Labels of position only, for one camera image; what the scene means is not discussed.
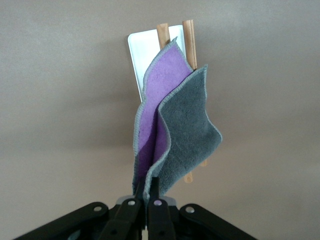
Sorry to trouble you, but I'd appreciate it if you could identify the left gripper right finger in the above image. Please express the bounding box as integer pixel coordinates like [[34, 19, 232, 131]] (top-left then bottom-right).
[[146, 177, 258, 240]]

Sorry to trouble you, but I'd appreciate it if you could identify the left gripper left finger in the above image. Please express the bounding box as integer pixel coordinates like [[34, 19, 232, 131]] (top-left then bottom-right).
[[14, 178, 146, 240]]

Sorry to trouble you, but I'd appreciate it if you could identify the grey and purple towel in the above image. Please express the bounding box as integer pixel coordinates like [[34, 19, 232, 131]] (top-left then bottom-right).
[[131, 36, 223, 198]]

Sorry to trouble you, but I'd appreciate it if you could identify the white rack base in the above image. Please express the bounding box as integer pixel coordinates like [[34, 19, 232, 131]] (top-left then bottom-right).
[[127, 24, 186, 103]]

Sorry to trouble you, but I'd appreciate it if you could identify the wooden rack rod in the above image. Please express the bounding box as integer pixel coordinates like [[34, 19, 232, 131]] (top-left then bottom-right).
[[156, 23, 195, 184], [182, 19, 208, 168]]

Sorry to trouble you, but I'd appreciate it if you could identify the brown table mat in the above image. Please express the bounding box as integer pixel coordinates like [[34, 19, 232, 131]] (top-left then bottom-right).
[[0, 0, 320, 240]]

